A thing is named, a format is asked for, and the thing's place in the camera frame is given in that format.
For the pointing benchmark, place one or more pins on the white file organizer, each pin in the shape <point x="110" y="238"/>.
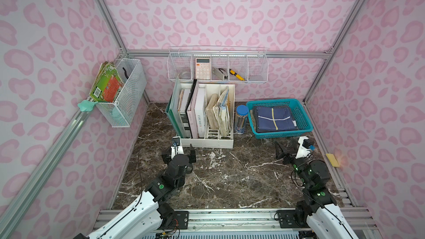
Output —
<point x="213" y="136"/>

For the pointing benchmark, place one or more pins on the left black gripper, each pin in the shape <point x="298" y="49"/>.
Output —
<point x="190" y="154"/>

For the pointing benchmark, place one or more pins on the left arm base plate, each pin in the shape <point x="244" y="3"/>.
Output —
<point x="176" y="221"/>

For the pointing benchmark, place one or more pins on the mint green clip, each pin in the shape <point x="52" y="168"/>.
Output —
<point x="86" y="105"/>

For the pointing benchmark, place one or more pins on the teal plastic basket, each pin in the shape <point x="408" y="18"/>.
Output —
<point x="303" y="122"/>

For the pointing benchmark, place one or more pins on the white wire wall shelf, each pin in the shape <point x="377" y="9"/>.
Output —
<point x="251" y="64"/>

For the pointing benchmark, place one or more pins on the pink calculator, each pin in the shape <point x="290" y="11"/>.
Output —
<point x="203" y="68"/>

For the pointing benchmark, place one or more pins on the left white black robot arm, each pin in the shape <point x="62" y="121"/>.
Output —
<point x="151" y="211"/>

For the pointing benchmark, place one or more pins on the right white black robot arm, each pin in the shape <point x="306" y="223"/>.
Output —
<point x="318" y="210"/>

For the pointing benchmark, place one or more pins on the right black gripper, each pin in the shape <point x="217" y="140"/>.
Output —
<point x="289" y="154"/>

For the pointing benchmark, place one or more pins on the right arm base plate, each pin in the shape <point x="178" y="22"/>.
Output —
<point x="291" y="219"/>

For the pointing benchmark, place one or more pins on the yellow sticky note pad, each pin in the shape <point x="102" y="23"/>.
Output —
<point x="333" y="160"/>

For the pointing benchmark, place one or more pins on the grey stapler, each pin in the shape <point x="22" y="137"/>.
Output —
<point x="219" y="74"/>

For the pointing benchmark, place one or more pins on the yellow utility knife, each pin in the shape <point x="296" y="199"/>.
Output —
<point x="235" y="74"/>

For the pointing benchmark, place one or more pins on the white mesh wall basket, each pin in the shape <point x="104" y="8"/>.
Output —
<point x="121" y="112"/>

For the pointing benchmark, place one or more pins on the navy blue pillowcase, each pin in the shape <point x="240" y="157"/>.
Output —
<point x="274" y="119"/>

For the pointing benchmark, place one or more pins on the clear tape roll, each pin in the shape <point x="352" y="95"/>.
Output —
<point x="184" y="75"/>

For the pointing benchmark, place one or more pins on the green red booklet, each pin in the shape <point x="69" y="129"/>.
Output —
<point x="108" y="84"/>

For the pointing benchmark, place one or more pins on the green folder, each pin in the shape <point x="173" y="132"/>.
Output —
<point x="173" y="112"/>

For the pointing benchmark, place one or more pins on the blue lid pencil jar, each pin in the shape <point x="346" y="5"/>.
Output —
<point x="241" y="117"/>

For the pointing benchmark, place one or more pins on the white book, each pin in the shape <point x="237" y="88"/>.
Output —
<point x="200" y="111"/>

